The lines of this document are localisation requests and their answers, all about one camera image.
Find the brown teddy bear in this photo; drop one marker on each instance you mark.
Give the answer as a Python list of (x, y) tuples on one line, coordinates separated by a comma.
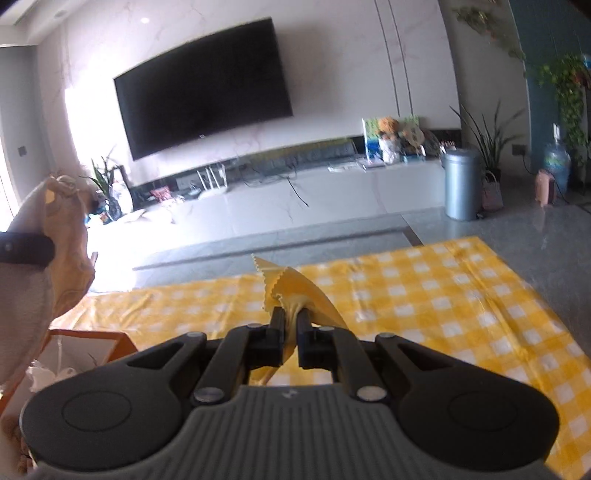
[(388, 126)]

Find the black wall television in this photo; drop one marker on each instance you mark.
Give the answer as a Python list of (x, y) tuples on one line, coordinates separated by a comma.
[(203, 87)]

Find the cream printed cloth bag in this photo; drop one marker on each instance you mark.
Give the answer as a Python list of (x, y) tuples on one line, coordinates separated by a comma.
[(67, 221)]

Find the green blue picture book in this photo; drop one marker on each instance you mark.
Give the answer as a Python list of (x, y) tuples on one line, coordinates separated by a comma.
[(370, 138)]

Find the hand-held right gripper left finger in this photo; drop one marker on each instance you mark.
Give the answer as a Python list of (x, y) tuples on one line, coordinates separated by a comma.
[(278, 332)]

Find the yellow checkered tablecloth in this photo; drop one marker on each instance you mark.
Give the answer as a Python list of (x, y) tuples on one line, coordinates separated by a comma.
[(415, 300)]

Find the leafy pothos plant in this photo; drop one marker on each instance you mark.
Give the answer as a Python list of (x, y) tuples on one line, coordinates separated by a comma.
[(565, 92)]

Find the green plant in glass vase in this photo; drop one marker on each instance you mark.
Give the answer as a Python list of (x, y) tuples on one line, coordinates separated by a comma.
[(105, 184)]

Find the dark wall socket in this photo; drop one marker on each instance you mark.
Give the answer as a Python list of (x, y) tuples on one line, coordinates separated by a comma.
[(520, 149)]

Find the hanging vine plant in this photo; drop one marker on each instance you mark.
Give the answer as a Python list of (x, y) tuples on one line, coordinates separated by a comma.
[(489, 27)]

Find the white marble television console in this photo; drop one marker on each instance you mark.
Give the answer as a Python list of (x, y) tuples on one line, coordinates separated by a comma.
[(346, 194)]

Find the white woven bag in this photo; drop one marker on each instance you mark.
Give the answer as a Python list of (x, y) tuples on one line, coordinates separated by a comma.
[(491, 194)]

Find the yellow zigzag-edged cloth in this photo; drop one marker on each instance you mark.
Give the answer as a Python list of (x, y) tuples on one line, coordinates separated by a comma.
[(295, 286)]

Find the round paper fan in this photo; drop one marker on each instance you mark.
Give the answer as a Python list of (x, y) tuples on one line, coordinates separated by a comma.
[(412, 136)]

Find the white router with antennas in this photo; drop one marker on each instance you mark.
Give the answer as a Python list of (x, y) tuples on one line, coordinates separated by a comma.
[(214, 187)]

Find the long-leaved potted plant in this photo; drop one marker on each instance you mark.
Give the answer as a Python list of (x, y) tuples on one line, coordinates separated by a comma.
[(489, 143)]

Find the pink photo card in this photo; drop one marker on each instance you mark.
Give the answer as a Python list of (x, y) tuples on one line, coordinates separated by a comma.
[(161, 194)]

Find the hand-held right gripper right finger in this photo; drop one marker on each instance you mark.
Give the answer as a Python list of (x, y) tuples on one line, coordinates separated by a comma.
[(304, 337)]

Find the pink space heater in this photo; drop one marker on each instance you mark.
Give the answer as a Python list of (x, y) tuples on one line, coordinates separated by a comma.
[(545, 187)]

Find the blue water bottle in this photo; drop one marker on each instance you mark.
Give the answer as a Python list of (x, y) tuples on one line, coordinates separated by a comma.
[(556, 161)]

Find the silver metal trash can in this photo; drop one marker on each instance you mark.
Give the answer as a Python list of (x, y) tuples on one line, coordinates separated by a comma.
[(461, 184)]

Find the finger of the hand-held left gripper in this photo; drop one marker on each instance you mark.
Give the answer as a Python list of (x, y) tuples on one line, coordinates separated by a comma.
[(23, 249)]

